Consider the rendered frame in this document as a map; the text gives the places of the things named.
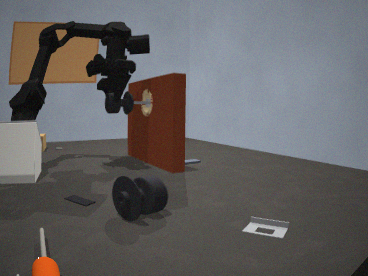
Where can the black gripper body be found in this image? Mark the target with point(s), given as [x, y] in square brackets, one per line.
[118, 60]

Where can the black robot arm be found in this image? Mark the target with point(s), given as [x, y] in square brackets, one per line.
[33, 92]

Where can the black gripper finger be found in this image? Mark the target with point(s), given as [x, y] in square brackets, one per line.
[106, 89]
[120, 82]

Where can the orange-handled screwdriver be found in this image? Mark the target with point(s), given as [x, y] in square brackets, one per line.
[44, 266]

